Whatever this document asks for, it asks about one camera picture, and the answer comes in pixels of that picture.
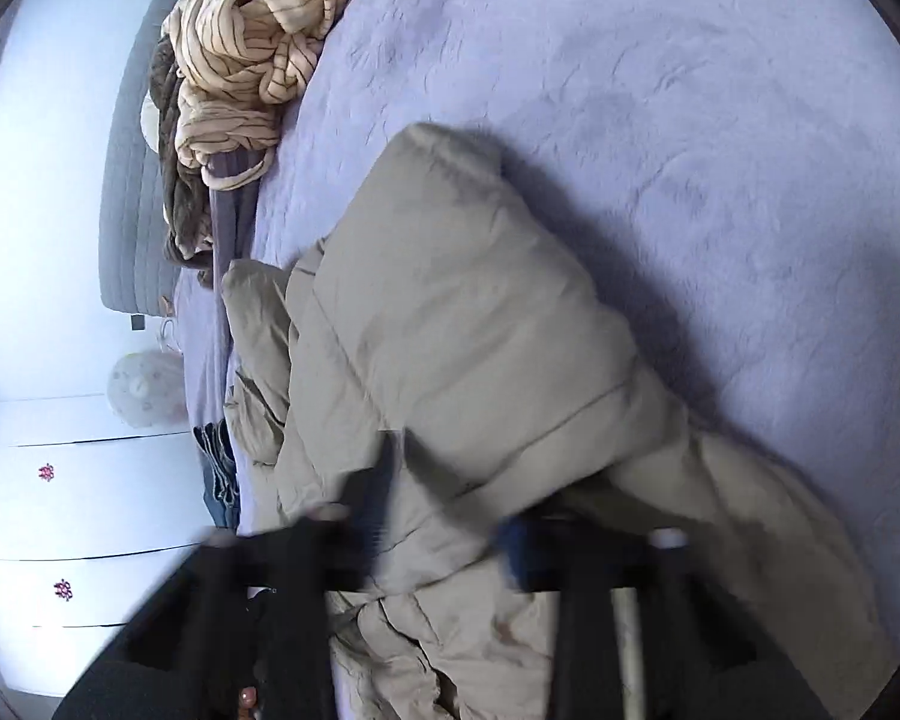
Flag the lavender plush blanket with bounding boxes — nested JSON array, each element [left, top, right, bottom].
[[172, 0, 900, 691]]

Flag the white wardrobe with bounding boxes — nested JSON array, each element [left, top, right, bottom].
[[0, 388, 222, 700]]

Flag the beige puffer jacket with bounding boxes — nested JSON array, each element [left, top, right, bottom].
[[221, 122, 899, 720]]

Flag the grey quilted headboard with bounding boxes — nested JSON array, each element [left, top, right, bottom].
[[99, 0, 218, 317]]

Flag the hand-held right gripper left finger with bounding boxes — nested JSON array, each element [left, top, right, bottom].
[[52, 427, 410, 720]]

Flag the blue denim jeans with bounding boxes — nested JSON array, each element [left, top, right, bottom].
[[193, 422, 242, 531]]

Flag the brown fuzzy blanket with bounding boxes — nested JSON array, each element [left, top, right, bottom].
[[148, 37, 220, 262]]

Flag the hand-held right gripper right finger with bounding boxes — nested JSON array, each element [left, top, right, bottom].
[[495, 508, 835, 720]]

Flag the round white pleated cushion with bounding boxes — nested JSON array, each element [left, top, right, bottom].
[[140, 94, 163, 152]]

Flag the cream striped fleece blanket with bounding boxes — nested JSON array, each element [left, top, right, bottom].
[[161, 0, 366, 192]]

